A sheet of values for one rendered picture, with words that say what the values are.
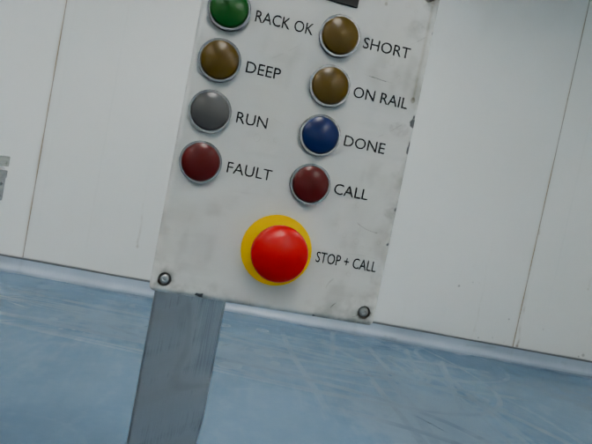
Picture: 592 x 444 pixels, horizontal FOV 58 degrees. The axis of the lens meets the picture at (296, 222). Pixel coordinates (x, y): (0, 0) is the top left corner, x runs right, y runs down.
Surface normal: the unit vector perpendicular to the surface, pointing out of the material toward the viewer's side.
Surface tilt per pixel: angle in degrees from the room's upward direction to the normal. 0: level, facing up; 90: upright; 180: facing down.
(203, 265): 90
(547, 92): 90
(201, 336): 90
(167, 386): 90
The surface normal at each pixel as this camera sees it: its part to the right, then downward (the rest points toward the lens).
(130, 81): 0.06, 0.07
